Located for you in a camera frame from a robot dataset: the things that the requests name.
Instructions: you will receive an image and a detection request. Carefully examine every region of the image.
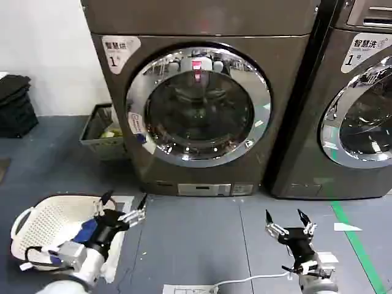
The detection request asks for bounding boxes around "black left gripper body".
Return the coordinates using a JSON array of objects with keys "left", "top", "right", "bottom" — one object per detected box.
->
[{"left": 91, "top": 209, "right": 130, "bottom": 255}]

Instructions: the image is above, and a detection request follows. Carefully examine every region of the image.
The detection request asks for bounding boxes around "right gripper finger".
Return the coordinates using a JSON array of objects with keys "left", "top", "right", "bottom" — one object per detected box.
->
[
  {"left": 296, "top": 209, "right": 318, "bottom": 236},
  {"left": 264, "top": 209, "right": 289, "bottom": 239}
]

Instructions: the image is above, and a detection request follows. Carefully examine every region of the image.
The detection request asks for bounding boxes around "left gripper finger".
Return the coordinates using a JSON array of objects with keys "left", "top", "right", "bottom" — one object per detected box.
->
[
  {"left": 118, "top": 193, "right": 148, "bottom": 227},
  {"left": 93, "top": 189, "right": 113, "bottom": 217}
]

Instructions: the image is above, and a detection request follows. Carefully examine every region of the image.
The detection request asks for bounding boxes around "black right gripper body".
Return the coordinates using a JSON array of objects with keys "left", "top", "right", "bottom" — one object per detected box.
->
[{"left": 277, "top": 227, "right": 317, "bottom": 268}]

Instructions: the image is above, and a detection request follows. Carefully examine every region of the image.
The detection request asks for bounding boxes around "white floor tape piece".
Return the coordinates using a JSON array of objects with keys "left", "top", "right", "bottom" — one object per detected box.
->
[{"left": 333, "top": 222, "right": 363, "bottom": 232}]

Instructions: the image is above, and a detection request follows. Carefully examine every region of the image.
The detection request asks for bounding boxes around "green floor tape line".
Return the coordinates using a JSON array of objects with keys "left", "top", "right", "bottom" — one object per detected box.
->
[{"left": 331, "top": 200, "right": 390, "bottom": 294}]

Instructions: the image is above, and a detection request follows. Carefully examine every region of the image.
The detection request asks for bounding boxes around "white perforated laundry basket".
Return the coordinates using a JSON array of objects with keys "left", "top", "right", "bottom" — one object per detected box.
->
[{"left": 10, "top": 195, "right": 135, "bottom": 283}]

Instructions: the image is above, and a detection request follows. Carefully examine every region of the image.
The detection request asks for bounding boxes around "grey mesh bin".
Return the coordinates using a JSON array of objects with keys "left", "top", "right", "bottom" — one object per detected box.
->
[{"left": 78, "top": 103, "right": 128, "bottom": 160}]

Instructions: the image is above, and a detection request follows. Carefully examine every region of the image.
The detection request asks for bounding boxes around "yellow-green item in bin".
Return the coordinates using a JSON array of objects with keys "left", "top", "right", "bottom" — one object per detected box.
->
[{"left": 97, "top": 128, "right": 123, "bottom": 139}]

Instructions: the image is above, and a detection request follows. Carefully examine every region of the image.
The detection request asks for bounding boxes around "white printed paper sheet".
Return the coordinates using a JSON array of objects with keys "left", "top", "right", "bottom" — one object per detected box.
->
[{"left": 162, "top": 284, "right": 220, "bottom": 294}]

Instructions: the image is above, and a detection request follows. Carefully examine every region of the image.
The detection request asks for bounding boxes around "grey dryer with drawer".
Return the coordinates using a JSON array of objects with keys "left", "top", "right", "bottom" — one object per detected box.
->
[{"left": 269, "top": 0, "right": 392, "bottom": 200}]

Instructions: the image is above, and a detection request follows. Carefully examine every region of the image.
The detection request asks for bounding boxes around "round chrome-rimmed dryer door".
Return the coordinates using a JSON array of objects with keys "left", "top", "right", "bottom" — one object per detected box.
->
[{"left": 317, "top": 56, "right": 392, "bottom": 168}]

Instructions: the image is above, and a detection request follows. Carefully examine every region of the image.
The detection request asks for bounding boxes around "round glass dryer door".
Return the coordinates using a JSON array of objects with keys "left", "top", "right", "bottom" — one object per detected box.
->
[{"left": 126, "top": 41, "right": 273, "bottom": 163}]

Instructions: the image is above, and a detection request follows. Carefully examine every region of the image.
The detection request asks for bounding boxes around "black folded cloth stack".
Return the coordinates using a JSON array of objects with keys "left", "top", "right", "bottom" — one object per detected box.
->
[{"left": 0, "top": 74, "right": 32, "bottom": 107}]

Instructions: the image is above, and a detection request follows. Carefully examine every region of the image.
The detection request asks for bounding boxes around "grey dryer with label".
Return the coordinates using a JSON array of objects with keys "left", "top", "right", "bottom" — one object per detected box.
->
[{"left": 81, "top": 0, "right": 321, "bottom": 197}]

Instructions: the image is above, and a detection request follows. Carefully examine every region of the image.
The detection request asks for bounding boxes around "white floor cable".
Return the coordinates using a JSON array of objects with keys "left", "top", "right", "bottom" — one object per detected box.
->
[{"left": 211, "top": 265, "right": 296, "bottom": 290}]

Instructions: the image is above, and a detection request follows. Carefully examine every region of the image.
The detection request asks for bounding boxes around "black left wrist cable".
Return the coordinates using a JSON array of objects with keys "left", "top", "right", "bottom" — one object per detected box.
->
[{"left": 24, "top": 244, "right": 74, "bottom": 270}]

